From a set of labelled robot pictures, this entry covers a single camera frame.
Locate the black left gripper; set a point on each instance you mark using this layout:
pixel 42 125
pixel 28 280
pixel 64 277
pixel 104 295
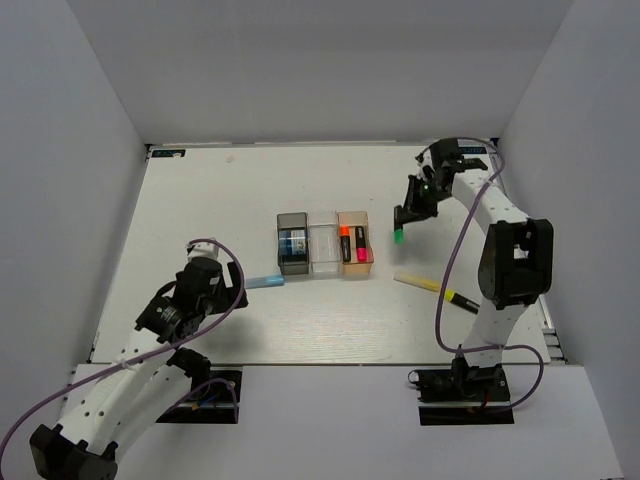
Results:
pixel 228 292

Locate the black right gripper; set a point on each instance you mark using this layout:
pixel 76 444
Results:
pixel 412 209

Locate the green black highlighter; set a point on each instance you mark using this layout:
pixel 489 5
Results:
pixel 398 232

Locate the blue highlighter pen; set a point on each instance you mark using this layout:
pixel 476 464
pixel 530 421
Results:
pixel 264 282

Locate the pink black highlighter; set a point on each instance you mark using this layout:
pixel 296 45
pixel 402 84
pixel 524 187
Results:
pixel 361 244

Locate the orange black highlighter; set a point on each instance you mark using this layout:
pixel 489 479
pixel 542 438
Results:
pixel 345 243

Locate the yellow black highlighter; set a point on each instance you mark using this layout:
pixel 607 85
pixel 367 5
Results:
pixel 461 301

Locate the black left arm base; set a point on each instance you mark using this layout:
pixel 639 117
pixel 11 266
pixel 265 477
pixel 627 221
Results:
pixel 214 396

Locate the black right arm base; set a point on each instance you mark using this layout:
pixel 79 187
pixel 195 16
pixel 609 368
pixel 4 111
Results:
pixel 462 395

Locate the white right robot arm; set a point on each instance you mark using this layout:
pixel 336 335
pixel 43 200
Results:
pixel 516 261

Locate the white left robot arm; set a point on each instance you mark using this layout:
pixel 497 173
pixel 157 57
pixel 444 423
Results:
pixel 154 373

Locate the dark grey plastic container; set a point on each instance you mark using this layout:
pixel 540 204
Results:
pixel 295 220

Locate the right corner label sticker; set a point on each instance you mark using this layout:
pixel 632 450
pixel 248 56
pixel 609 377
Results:
pixel 473 150

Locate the corner label sticker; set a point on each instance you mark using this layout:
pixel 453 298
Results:
pixel 473 150
pixel 168 153

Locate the orange plastic container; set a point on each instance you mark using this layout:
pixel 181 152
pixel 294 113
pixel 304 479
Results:
pixel 354 268

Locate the clear plastic container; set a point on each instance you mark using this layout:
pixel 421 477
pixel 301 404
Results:
pixel 324 249

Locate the left corner label sticker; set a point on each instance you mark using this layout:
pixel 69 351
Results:
pixel 168 153

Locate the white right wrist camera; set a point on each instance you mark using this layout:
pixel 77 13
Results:
pixel 426 166

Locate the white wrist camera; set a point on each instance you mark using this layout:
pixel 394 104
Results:
pixel 426 166
pixel 203 248

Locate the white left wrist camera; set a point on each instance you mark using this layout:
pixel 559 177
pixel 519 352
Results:
pixel 203 248

